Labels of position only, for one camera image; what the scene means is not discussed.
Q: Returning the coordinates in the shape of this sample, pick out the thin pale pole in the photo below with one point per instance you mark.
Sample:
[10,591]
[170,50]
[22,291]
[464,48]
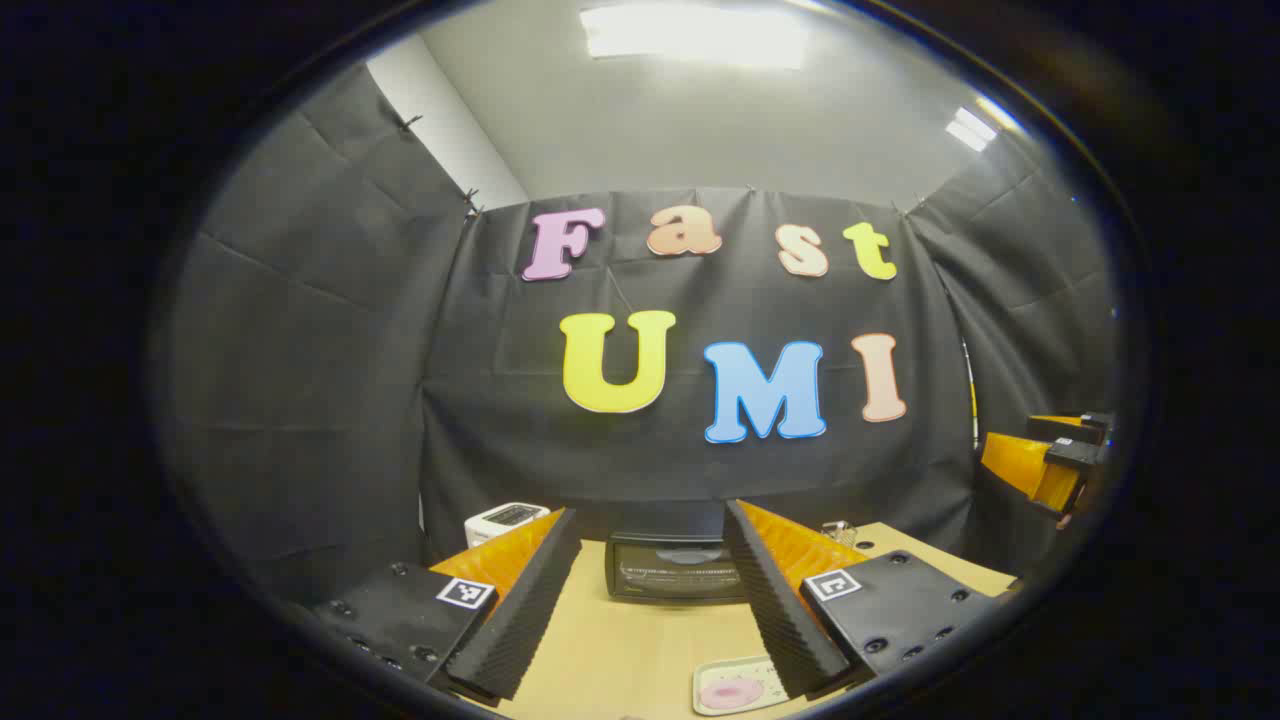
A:
[971,400]

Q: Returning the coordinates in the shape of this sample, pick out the black electric oven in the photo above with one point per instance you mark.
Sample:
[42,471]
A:
[670,570]

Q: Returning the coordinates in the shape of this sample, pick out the black backdrop cloth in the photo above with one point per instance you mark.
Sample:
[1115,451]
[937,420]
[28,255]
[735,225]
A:
[500,400]

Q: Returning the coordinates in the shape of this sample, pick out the large ceiling light panel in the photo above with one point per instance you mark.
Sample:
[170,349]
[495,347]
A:
[690,35]

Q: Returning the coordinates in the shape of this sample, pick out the small ceiling light panel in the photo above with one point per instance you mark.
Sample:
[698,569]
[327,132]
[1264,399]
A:
[975,125]

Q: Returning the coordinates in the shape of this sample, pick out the cream food tray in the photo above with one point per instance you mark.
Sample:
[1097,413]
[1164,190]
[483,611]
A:
[730,675]

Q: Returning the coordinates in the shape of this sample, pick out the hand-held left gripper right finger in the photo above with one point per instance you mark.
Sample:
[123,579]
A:
[775,610]

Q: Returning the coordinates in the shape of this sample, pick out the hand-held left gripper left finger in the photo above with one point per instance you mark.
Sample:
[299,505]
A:
[525,610]

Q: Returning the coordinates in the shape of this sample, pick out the white toaster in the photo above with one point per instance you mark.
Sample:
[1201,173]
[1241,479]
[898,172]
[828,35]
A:
[505,520]

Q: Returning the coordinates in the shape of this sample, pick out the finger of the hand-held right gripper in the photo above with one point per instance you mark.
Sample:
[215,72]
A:
[1075,425]
[1030,470]

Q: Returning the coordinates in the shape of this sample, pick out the pink donut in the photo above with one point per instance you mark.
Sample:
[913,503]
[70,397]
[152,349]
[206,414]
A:
[728,693]

